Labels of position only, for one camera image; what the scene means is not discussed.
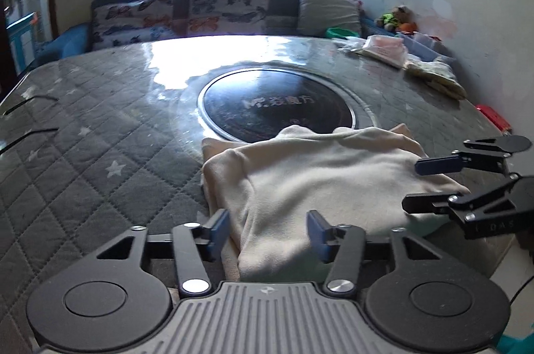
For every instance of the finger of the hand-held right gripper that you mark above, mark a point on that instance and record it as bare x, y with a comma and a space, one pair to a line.
421, 203
436, 165

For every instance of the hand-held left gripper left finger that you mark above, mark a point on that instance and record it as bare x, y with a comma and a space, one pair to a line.
219, 231

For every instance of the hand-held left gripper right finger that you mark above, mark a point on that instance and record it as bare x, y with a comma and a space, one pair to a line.
317, 233

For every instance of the cream sweater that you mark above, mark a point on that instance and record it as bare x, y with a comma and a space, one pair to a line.
313, 178

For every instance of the red box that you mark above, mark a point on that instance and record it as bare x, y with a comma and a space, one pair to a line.
494, 118

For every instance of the clear plastic bags pile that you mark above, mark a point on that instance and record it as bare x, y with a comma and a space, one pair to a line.
438, 76

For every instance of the clear plastic storage box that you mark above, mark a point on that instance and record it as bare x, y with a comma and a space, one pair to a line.
421, 45

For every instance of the pink packet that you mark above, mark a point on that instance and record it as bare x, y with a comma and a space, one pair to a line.
384, 49

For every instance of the teal cloth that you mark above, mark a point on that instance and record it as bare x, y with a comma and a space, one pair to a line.
517, 345

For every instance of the round black hob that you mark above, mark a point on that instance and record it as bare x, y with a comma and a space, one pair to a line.
258, 103

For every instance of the clear plastic bag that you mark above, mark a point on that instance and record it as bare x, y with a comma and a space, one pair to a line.
352, 44

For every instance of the plush toy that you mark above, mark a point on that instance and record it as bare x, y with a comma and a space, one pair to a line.
396, 18

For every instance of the grey quilted table cover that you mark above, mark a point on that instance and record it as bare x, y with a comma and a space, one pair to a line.
104, 128

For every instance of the green bowl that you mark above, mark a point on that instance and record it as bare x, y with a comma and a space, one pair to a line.
340, 32

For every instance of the large grey pillow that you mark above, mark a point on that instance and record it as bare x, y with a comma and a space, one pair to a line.
327, 11

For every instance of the square butterfly print cushion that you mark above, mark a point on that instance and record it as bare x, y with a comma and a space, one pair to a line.
227, 7

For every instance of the wide butterfly print cushion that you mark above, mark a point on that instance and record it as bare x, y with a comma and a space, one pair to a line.
133, 22

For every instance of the blue sofa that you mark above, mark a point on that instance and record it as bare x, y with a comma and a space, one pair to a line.
71, 41

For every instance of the blue crate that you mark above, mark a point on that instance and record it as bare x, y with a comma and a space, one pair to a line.
23, 41

